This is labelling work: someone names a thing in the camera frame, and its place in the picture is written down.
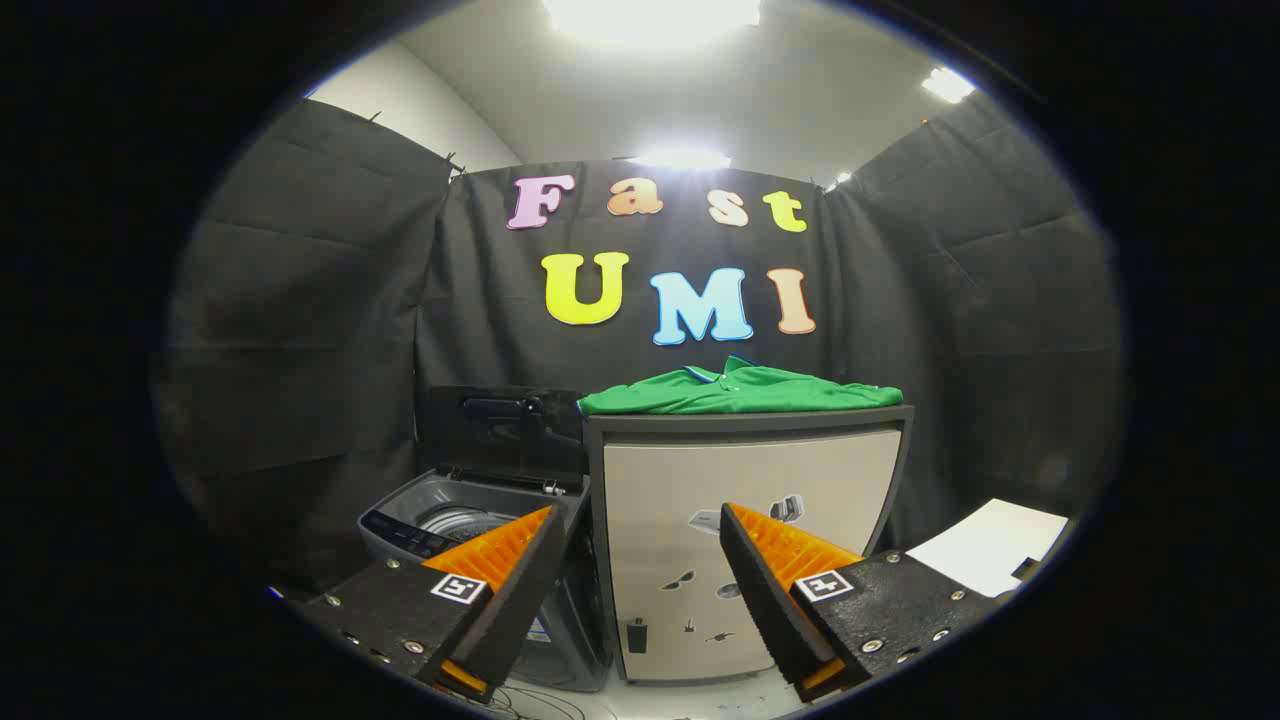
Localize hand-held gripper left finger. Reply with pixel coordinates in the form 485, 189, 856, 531
300, 505, 568, 704

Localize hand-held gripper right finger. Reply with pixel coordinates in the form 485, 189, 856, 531
720, 502, 1001, 703

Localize grey washing machine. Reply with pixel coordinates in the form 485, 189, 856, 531
358, 468, 613, 693

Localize green polo shirt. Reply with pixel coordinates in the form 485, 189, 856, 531
577, 355, 904, 416

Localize white paper sheet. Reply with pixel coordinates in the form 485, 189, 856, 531
905, 498, 1071, 599

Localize black backdrop cloth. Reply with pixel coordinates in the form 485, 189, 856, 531
155, 95, 1126, 601

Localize small ceiling light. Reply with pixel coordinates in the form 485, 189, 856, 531
921, 66, 977, 105
628, 149, 733, 170

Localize large ceiling light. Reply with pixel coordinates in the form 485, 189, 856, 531
543, 0, 763, 49

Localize thin black cables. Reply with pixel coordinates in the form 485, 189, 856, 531
488, 684, 626, 720

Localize beige cabinet with dark frame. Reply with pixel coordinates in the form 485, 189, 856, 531
583, 405, 916, 686

